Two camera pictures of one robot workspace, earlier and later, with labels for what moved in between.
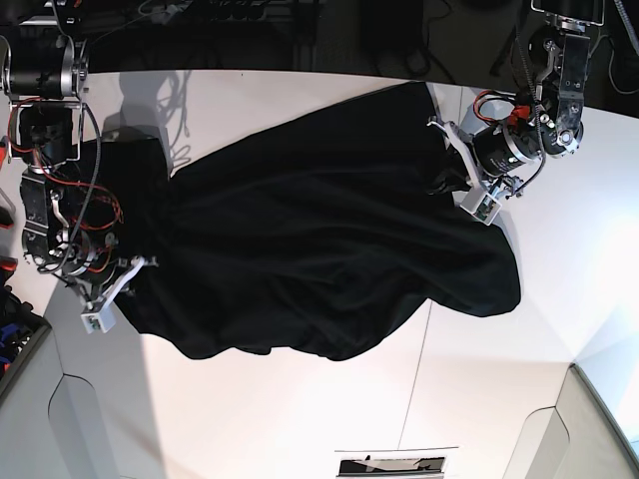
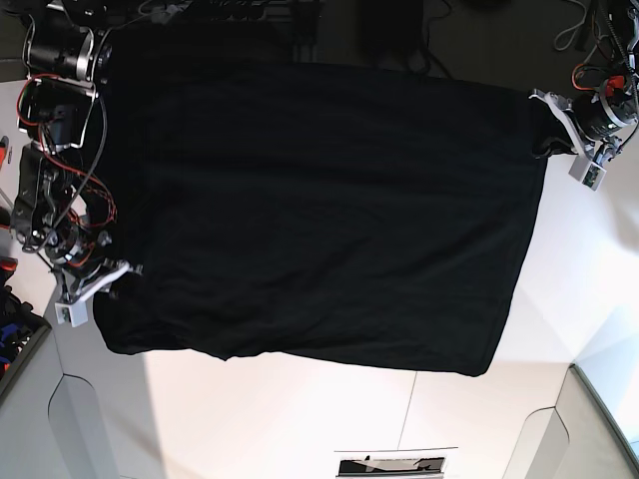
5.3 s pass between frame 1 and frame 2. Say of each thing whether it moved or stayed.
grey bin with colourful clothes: stayed
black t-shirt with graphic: moved
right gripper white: moved
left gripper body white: moved
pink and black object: stayed
